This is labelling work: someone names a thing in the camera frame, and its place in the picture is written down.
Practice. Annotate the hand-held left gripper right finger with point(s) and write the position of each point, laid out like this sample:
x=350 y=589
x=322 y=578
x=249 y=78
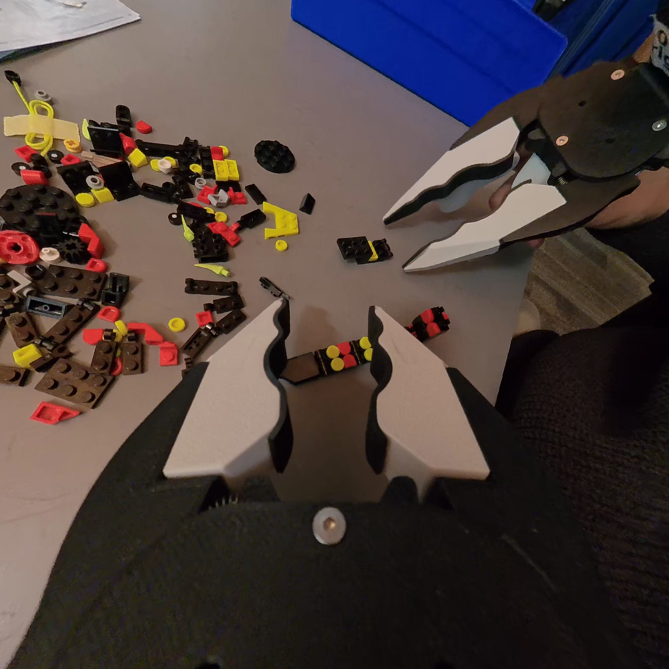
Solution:
x=431 y=413

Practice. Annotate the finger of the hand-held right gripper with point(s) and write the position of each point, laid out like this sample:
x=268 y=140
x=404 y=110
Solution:
x=501 y=230
x=470 y=151

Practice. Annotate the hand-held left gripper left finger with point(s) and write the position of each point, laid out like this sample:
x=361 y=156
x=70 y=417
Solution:
x=230 y=402

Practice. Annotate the long black red yellow lego assembly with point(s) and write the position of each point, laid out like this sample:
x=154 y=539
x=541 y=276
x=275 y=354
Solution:
x=339 y=356

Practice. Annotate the short black yellow lego assembly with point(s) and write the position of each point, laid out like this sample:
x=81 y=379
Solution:
x=353 y=246

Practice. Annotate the pile of lego pieces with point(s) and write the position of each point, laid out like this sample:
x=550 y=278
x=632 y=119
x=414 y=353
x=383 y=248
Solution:
x=73 y=282

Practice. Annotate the person's right forearm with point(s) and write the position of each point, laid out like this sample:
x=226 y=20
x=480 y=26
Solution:
x=643 y=248

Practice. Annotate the small black lego brick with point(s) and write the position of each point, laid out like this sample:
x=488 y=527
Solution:
x=307 y=203

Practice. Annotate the yellow wedge lego plate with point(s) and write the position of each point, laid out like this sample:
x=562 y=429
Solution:
x=282 y=222

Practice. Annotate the small round black lego plate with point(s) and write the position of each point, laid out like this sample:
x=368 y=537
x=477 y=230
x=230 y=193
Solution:
x=274 y=155

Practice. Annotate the person's right hand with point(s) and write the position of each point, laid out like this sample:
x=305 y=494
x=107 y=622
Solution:
x=637 y=201

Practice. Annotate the large blue plastic bin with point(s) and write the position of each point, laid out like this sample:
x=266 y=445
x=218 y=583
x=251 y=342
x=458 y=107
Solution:
x=418 y=47

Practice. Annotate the person's dark clothing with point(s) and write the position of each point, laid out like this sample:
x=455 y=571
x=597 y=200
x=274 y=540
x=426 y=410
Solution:
x=575 y=418

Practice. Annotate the paper instruction booklet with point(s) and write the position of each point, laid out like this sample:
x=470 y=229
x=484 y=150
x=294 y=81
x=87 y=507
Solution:
x=57 y=18

